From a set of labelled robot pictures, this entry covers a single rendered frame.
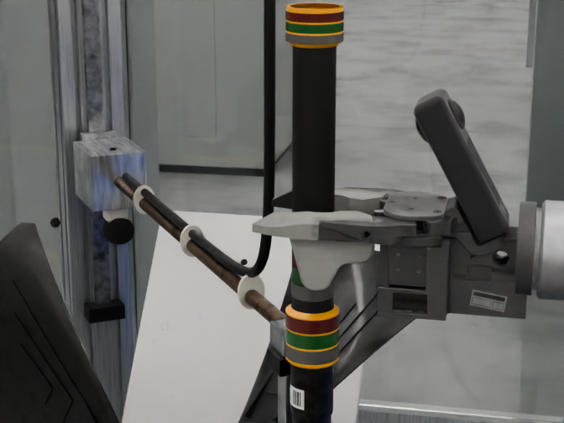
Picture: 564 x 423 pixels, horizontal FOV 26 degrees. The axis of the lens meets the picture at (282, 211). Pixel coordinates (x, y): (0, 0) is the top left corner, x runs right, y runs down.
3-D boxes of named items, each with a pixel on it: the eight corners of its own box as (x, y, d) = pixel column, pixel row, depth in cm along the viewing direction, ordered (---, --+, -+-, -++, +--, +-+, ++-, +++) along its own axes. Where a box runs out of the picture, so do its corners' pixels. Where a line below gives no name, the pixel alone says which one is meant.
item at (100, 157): (73, 197, 159) (70, 133, 156) (125, 191, 161) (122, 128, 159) (92, 218, 149) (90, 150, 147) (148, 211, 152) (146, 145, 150)
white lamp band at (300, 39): (276, 39, 93) (276, 29, 93) (328, 35, 94) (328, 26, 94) (300, 47, 89) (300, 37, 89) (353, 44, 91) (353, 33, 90)
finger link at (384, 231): (321, 247, 90) (439, 244, 90) (321, 227, 89) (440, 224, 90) (314, 227, 94) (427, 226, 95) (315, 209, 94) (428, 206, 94)
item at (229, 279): (114, 188, 149) (113, 176, 149) (125, 186, 150) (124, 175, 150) (286, 342, 102) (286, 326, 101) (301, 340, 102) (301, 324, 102)
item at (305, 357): (277, 349, 100) (277, 336, 100) (325, 342, 102) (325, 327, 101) (298, 369, 96) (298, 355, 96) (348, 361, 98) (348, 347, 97)
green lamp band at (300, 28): (276, 28, 93) (276, 18, 92) (328, 25, 94) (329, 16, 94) (300, 35, 89) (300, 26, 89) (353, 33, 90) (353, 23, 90)
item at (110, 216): (98, 239, 155) (96, 202, 153) (128, 236, 156) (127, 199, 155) (108, 251, 150) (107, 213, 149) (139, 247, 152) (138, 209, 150)
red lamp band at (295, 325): (277, 320, 99) (277, 305, 99) (326, 312, 101) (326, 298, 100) (298, 338, 95) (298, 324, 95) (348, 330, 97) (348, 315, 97)
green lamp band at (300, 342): (277, 334, 100) (277, 321, 99) (325, 326, 101) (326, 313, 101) (298, 353, 96) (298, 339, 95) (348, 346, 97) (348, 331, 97)
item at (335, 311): (277, 353, 100) (277, 301, 99) (325, 346, 102) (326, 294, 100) (298, 373, 96) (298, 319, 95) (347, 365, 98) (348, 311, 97)
